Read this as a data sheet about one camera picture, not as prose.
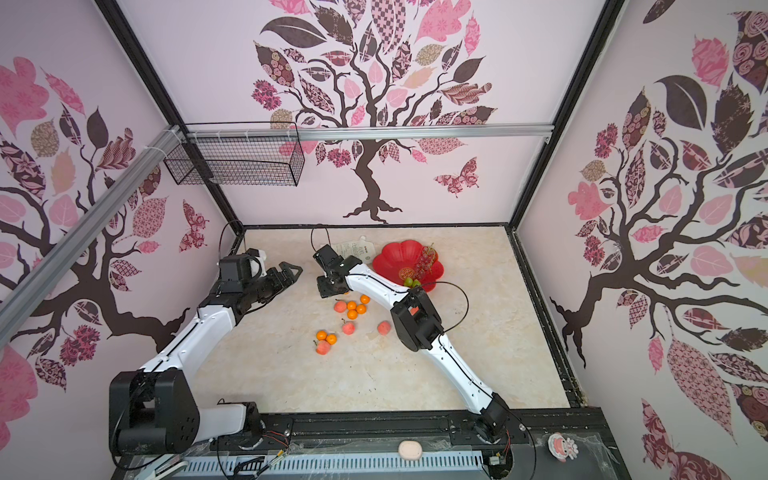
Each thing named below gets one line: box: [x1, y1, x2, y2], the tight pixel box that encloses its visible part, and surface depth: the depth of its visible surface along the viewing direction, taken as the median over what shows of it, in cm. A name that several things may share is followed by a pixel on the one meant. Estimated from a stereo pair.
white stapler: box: [134, 454, 189, 480], surface depth 68 cm
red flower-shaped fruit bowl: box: [373, 240, 444, 293], surface depth 112 cm
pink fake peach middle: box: [341, 318, 357, 336], surface depth 92 cm
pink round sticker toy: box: [548, 432, 579, 463], surface depth 71 cm
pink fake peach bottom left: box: [316, 340, 331, 355], surface depth 87 cm
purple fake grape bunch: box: [413, 242, 438, 280], surface depth 106 cm
